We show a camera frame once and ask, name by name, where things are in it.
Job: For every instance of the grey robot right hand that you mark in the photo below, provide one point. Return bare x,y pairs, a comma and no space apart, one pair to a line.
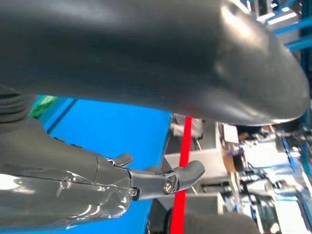
122,48

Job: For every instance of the blue metal workbench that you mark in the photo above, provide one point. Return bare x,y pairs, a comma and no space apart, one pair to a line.
109,129

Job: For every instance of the green plastic crate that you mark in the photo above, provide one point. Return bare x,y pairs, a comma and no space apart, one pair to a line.
42,105

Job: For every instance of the person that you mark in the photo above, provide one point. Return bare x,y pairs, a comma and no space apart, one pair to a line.
196,127

